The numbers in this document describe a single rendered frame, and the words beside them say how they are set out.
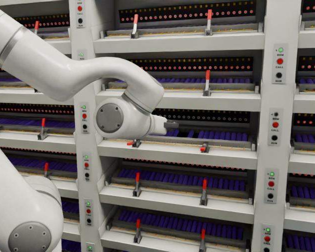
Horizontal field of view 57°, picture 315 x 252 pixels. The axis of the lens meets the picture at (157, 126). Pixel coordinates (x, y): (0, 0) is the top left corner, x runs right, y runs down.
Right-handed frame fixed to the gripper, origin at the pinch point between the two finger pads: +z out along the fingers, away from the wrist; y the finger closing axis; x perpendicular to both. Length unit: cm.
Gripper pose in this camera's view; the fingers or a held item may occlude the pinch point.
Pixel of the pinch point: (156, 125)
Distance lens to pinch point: 88.5
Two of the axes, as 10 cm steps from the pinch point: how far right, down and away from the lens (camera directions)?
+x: 0.6, -10.0, 0.3
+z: 2.9, 0.4, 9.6
